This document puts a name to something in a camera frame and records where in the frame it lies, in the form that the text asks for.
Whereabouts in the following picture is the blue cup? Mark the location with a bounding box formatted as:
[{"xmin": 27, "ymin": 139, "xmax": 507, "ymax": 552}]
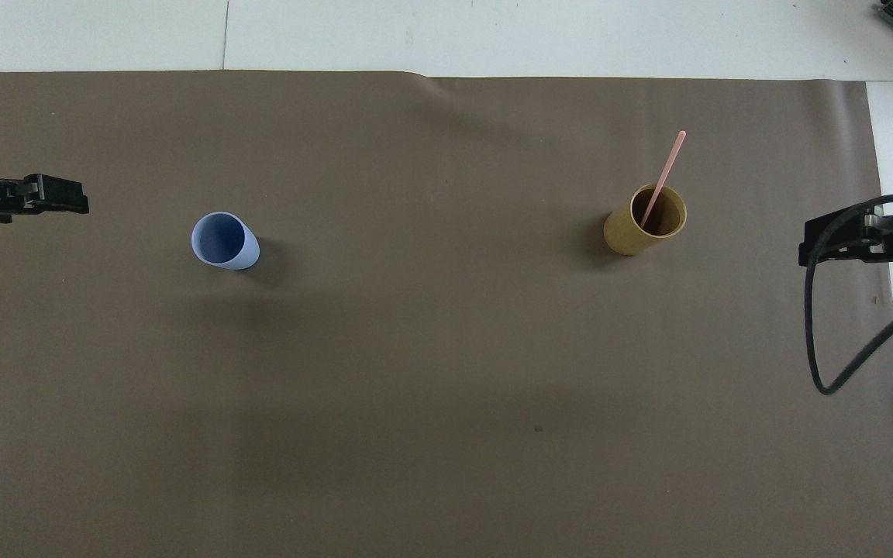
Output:
[{"xmin": 191, "ymin": 212, "xmax": 260, "ymax": 270}]

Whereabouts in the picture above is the black cable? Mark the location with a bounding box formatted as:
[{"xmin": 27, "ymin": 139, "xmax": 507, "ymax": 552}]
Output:
[{"xmin": 804, "ymin": 191, "xmax": 893, "ymax": 396}]

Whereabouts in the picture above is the pink chopstick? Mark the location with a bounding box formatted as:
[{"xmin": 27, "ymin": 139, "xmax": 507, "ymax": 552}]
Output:
[{"xmin": 640, "ymin": 130, "xmax": 687, "ymax": 229}]

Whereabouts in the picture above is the yellow-brown cup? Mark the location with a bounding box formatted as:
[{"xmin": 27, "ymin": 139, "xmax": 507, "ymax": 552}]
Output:
[{"xmin": 603, "ymin": 184, "xmax": 688, "ymax": 257}]

